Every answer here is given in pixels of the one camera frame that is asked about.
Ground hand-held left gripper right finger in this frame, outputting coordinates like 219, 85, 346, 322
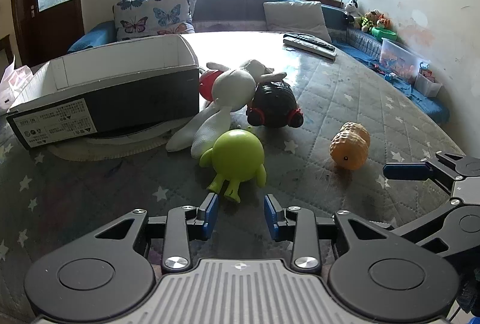
264, 193, 391, 270

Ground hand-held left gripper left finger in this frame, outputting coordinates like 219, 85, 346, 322
94, 193, 220, 271

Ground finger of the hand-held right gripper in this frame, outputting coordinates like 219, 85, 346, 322
391, 198, 480, 258
382, 152, 480, 196

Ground green frog toy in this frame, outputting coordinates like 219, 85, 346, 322
199, 125, 268, 204

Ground black toy with red headphones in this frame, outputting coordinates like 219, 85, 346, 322
246, 80, 303, 129

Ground white rabbit plush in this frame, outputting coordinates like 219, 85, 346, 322
166, 60, 287, 159

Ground red round toy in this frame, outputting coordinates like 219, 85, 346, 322
199, 70, 226, 100

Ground cardboard box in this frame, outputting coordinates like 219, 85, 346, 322
5, 34, 200, 150

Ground grey star-quilted desktop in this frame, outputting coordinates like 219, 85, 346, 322
0, 32, 466, 310

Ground orange peanut toy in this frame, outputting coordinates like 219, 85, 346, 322
330, 122, 371, 171

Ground small white box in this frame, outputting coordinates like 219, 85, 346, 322
414, 69, 443, 98

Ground clear plastic container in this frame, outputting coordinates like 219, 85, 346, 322
379, 38, 431, 82

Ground small plush toys on bench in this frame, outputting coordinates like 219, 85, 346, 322
354, 9, 379, 33

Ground black remote control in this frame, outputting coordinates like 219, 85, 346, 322
283, 33, 334, 52

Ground white pillow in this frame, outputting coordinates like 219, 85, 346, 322
263, 1, 332, 43

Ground butterfly print pillow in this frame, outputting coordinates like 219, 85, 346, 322
124, 0, 199, 25
113, 0, 196, 42

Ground blue sofa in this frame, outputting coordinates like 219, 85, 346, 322
67, 0, 451, 124

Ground tissue pack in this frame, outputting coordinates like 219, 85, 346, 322
0, 54, 35, 113

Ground dark wooden door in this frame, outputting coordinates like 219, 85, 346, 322
10, 0, 85, 66

